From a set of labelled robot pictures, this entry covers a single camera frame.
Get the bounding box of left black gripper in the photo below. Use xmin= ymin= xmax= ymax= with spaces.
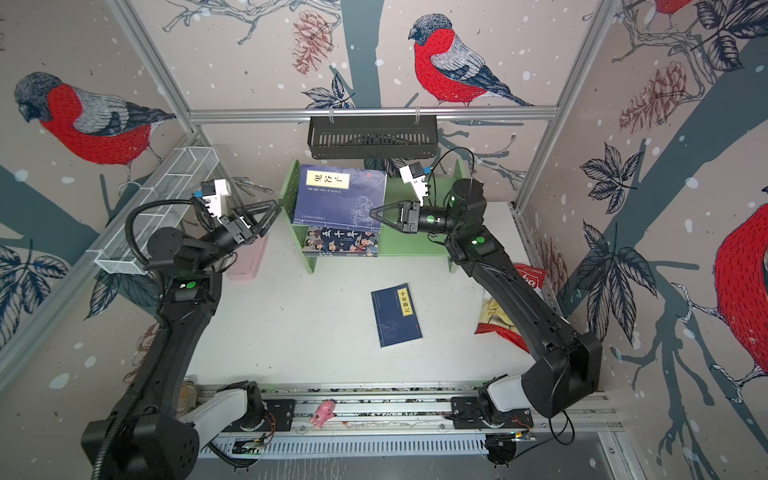
xmin=197 ymin=206 xmax=281 ymax=275

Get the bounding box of illustrated Chinese history book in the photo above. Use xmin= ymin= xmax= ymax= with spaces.
xmin=301 ymin=227 xmax=379 ymax=257

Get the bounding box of navy booklet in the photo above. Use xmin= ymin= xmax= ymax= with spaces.
xmin=371 ymin=284 xmax=422 ymax=348
xmin=293 ymin=164 xmax=388 ymax=232

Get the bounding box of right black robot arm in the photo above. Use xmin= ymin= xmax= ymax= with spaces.
xmin=370 ymin=162 xmax=602 ymax=424

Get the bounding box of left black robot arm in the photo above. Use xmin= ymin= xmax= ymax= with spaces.
xmin=81 ymin=200 xmax=281 ymax=479

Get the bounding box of pink pencil case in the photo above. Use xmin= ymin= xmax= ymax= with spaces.
xmin=226 ymin=237 xmax=268 ymax=281

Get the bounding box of red Chuba chips bag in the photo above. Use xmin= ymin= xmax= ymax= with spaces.
xmin=475 ymin=263 xmax=547 ymax=352

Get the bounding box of pink pig toy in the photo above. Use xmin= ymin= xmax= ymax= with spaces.
xmin=310 ymin=400 xmax=336 ymax=428

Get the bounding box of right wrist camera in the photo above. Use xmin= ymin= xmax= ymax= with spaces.
xmin=399 ymin=161 xmax=432 ymax=206

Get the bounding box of black hanging wire basket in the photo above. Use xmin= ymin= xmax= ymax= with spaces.
xmin=307 ymin=115 xmax=438 ymax=160

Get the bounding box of aluminium mounting rail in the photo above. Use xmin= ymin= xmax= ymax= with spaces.
xmin=260 ymin=383 xmax=624 ymax=436

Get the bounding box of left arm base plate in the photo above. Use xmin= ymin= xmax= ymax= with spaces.
xmin=223 ymin=399 xmax=296 ymax=433

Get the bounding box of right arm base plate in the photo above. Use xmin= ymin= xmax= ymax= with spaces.
xmin=444 ymin=397 xmax=534 ymax=430

